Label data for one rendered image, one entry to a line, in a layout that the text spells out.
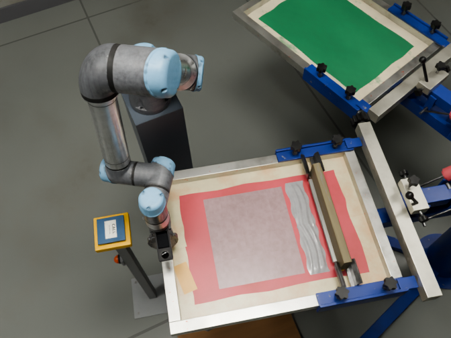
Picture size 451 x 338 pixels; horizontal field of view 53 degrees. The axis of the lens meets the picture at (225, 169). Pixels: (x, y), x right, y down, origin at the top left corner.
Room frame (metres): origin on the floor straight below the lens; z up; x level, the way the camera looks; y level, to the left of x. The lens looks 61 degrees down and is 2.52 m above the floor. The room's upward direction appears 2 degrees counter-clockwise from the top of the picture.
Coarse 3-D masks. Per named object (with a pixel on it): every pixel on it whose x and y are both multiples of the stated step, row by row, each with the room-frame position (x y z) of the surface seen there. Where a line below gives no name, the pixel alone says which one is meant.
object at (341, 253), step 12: (312, 168) 0.81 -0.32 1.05; (312, 180) 0.78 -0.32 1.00; (324, 180) 0.75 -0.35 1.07; (324, 192) 0.70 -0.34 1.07; (324, 204) 0.66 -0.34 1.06; (324, 216) 0.63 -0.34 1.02; (336, 216) 0.61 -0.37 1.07; (336, 228) 0.56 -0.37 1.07; (336, 240) 0.52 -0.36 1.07; (336, 252) 0.49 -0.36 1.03; (348, 252) 0.48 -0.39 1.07; (348, 264) 0.44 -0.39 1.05
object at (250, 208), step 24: (216, 192) 0.76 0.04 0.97; (240, 192) 0.76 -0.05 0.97; (264, 192) 0.76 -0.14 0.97; (336, 192) 0.75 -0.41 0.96; (192, 216) 0.67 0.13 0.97; (216, 216) 0.67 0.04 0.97; (240, 216) 0.66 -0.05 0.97; (264, 216) 0.66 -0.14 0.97; (288, 216) 0.66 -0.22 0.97; (192, 240) 0.58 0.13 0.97; (216, 240) 0.57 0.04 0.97
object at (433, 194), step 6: (432, 186) 0.72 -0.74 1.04; (438, 186) 0.72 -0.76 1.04; (444, 186) 0.71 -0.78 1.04; (426, 192) 0.69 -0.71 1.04; (432, 192) 0.69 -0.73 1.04; (438, 192) 0.69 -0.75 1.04; (444, 192) 0.69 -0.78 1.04; (402, 198) 0.68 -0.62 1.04; (426, 198) 0.67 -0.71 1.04; (432, 198) 0.67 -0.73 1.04; (438, 198) 0.67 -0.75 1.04; (444, 198) 0.67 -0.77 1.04; (450, 198) 0.67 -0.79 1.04; (432, 204) 0.66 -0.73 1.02; (438, 204) 0.66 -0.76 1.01; (444, 204) 0.67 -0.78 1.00; (408, 210) 0.64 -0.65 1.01
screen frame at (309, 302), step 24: (192, 168) 0.85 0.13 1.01; (216, 168) 0.85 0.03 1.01; (240, 168) 0.84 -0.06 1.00; (264, 168) 0.86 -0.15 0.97; (360, 168) 0.83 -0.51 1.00; (360, 192) 0.73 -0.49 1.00; (384, 240) 0.54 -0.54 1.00; (168, 264) 0.48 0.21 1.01; (384, 264) 0.46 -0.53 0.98; (168, 288) 0.40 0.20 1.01; (168, 312) 0.32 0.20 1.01; (240, 312) 0.31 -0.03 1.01; (264, 312) 0.31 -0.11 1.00; (288, 312) 0.31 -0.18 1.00
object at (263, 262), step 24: (240, 240) 0.57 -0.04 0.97; (264, 240) 0.57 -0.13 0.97; (288, 240) 0.56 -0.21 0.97; (192, 264) 0.49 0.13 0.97; (216, 264) 0.49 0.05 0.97; (240, 264) 0.48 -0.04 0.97; (264, 264) 0.48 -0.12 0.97; (288, 264) 0.48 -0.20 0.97; (360, 264) 0.47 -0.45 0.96; (216, 288) 0.40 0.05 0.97; (240, 288) 0.40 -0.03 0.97; (264, 288) 0.40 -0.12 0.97
